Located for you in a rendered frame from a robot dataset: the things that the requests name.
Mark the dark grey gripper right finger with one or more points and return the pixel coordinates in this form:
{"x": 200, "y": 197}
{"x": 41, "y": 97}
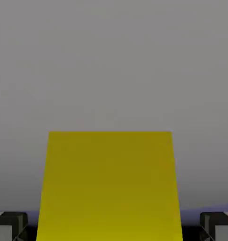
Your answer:
{"x": 217, "y": 223}

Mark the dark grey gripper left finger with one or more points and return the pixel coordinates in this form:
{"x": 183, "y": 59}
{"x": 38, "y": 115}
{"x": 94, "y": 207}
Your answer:
{"x": 10, "y": 222}

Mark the large yellow box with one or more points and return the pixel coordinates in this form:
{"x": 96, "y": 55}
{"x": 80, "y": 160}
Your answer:
{"x": 110, "y": 188}

